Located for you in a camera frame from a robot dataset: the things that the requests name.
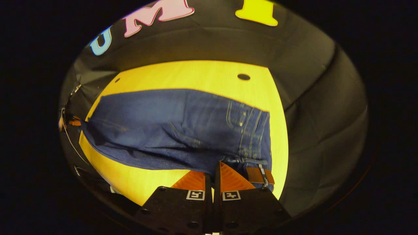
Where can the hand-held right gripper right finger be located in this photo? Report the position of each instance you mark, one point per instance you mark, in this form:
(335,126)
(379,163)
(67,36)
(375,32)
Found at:
(248,209)

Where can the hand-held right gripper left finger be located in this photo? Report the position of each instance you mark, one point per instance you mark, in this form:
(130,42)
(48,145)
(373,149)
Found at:
(183,209)

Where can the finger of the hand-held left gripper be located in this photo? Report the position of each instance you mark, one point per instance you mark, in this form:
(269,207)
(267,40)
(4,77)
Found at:
(75,122)

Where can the blue denim jeans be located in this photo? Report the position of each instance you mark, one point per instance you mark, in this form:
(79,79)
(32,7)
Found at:
(169,127)

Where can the white cloth clip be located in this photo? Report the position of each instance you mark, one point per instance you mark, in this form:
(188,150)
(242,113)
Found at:
(76,88)

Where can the black backdrop cloth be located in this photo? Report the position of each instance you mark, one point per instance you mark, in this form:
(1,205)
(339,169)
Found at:
(310,98)

